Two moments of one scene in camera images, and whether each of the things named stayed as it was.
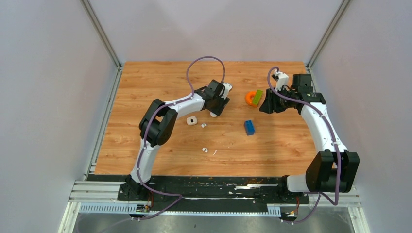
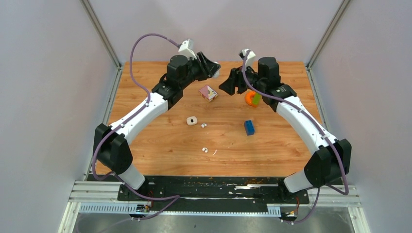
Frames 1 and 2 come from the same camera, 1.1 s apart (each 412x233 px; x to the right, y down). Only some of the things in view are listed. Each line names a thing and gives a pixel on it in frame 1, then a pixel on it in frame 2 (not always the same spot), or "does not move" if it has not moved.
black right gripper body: (277, 103) to (243, 85)
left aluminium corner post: (100, 30) does not move
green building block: (257, 97) does not move
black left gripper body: (219, 106) to (198, 71)
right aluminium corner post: (340, 12) does not move
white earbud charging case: (192, 121) does not move
